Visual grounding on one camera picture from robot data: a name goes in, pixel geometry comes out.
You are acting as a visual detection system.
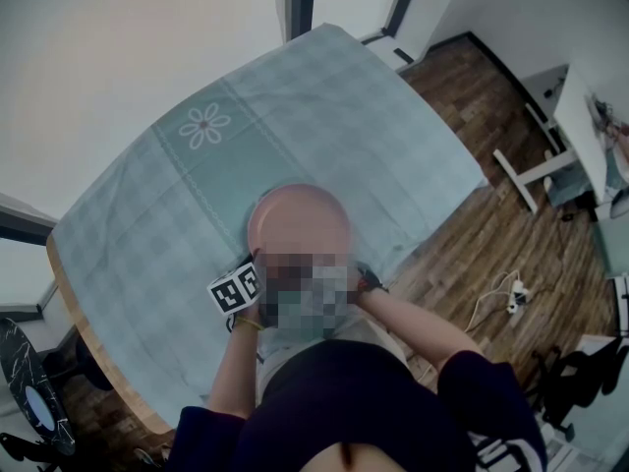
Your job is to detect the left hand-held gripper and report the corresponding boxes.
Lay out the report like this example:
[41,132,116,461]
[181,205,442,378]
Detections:
[206,247,265,317]

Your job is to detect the big pink plate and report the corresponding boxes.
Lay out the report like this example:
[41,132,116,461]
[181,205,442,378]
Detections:
[247,183,353,265]

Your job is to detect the person's right forearm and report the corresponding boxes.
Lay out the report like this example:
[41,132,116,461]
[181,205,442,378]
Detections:
[361,290,486,378]

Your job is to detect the person's left forearm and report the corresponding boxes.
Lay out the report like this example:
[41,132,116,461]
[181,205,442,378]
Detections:
[205,324,261,420]

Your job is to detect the blue round dish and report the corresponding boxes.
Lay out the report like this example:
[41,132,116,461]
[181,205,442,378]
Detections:
[23,384,56,432]

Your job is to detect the light green checked tablecloth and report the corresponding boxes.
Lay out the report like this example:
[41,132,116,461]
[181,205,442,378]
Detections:
[51,23,490,430]

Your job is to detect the wooden table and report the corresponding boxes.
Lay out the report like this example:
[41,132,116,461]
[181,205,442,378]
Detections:
[45,233,176,435]

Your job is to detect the person's dark shirt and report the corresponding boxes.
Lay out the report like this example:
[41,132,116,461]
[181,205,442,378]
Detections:
[166,339,549,472]

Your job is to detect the black marble round table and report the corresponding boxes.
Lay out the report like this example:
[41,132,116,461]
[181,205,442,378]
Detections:
[0,317,76,456]

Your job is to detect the white power strip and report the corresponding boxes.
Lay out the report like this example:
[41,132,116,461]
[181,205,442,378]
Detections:
[508,280,532,314]

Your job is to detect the black office chair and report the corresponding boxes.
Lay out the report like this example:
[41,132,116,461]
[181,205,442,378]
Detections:
[533,341,629,442]

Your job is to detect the white desk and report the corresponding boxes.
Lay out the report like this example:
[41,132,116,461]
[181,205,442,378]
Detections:
[492,64,615,215]

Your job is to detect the teal cabinet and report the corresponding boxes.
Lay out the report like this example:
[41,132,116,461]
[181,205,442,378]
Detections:
[592,218,629,279]

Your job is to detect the white cable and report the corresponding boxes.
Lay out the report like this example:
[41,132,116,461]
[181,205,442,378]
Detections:
[464,270,522,333]

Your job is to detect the dark window frame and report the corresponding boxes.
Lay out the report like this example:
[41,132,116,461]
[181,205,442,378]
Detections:
[274,0,427,43]

